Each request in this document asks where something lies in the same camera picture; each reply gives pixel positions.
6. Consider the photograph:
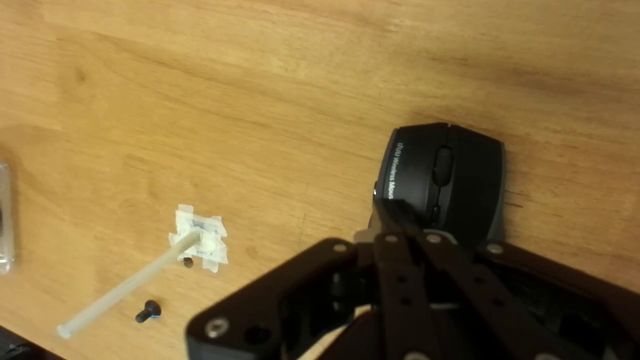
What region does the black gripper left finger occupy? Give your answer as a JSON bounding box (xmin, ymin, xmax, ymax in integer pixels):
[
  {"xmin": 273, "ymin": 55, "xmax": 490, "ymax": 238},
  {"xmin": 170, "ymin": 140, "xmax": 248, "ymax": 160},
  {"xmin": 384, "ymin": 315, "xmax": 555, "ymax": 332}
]
[{"xmin": 184, "ymin": 197, "xmax": 435, "ymax": 360}]

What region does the small black screw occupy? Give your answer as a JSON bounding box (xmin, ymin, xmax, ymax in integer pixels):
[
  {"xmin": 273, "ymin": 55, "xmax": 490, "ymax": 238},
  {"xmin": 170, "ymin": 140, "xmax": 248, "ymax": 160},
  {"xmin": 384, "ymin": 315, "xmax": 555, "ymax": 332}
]
[{"xmin": 133, "ymin": 297, "xmax": 164, "ymax": 326}]

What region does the black computer mouse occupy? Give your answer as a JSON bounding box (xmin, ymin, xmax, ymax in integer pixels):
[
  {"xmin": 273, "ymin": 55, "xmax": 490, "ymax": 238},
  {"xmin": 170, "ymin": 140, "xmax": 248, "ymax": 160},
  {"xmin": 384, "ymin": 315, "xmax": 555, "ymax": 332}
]
[{"xmin": 368, "ymin": 119, "xmax": 506, "ymax": 251}]

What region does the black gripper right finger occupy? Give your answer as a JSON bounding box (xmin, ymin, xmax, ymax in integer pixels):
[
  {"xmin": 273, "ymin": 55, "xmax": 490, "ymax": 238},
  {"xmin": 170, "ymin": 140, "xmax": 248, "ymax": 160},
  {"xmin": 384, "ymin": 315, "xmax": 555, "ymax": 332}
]
[{"xmin": 402, "ymin": 225, "xmax": 640, "ymax": 360}]

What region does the white stick on taped base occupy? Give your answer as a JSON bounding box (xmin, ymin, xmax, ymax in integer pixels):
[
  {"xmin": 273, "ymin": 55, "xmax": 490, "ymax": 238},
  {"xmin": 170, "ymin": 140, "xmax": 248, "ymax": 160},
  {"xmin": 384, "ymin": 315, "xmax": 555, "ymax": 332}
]
[{"xmin": 54, "ymin": 201, "xmax": 229, "ymax": 342}]

